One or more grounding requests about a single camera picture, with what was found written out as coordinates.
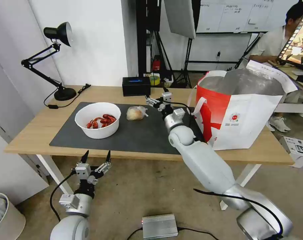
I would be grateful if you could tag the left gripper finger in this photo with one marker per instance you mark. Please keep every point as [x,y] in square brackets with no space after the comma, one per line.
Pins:
[103,167]
[85,157]

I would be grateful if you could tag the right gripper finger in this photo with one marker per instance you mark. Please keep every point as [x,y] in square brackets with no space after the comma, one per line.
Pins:
[153,102]
[166,90]

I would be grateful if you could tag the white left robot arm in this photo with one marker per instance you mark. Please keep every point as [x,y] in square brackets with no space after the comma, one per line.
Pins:
[71,227]

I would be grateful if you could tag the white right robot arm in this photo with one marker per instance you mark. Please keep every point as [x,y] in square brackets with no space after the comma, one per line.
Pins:
[206,165]

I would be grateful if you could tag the bread in clear plastic bag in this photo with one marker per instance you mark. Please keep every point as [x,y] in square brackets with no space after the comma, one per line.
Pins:
[135,113]

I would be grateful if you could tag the white and red takeout bag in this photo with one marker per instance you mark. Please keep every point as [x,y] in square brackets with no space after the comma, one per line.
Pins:
[248,117]

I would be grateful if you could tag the yellow green tape roll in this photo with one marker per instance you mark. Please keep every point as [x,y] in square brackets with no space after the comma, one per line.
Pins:
[155,80]

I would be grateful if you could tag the black tissue box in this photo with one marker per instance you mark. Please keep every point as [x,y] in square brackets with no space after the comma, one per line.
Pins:
[136,87]

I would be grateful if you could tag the red canister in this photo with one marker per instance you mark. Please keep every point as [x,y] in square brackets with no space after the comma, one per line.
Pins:
[156,63]

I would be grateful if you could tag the white paper bowl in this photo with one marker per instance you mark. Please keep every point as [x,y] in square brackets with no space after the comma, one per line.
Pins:
[101,131]

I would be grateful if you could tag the black desk mat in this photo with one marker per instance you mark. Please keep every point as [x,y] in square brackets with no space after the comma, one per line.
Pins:
[141,135]

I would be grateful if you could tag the black light stand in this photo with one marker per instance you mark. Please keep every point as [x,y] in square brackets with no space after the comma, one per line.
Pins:
[188,62]

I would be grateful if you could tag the red crayfish shells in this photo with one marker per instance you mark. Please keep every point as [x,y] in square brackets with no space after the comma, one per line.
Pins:
[105,120]

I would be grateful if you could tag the wooden table with white legs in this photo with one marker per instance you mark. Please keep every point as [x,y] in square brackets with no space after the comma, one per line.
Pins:
[41,130]

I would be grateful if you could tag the black metal rack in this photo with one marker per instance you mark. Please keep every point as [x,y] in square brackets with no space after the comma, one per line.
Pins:
[141,37]

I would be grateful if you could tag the black desk lamp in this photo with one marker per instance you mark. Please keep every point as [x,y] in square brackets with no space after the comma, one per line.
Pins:
[63,93]

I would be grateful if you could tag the white softbox light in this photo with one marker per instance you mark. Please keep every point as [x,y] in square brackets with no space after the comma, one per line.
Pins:
[181,17]

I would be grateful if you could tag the silver power supply box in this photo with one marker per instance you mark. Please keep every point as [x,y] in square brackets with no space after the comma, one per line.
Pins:
[160,226]

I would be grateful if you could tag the grey waste bin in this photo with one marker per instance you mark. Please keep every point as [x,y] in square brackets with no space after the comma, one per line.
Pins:
[6,220]

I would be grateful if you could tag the whiteboard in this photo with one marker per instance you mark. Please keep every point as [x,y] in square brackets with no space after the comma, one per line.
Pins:
[241,15]

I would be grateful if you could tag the person's white shoe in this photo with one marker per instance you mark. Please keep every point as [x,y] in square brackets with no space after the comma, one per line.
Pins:
[280,124]

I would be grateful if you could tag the person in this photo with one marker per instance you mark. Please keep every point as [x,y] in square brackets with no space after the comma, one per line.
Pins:
[271,42]

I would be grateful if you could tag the white cardboard box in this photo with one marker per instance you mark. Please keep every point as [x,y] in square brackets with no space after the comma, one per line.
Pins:
[297,151]

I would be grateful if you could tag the computer monitor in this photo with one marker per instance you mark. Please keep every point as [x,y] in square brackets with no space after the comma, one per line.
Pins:
[298,42]

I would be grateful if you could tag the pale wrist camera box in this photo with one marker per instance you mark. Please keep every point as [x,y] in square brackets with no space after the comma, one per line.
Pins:
[82,170]
[167,97]

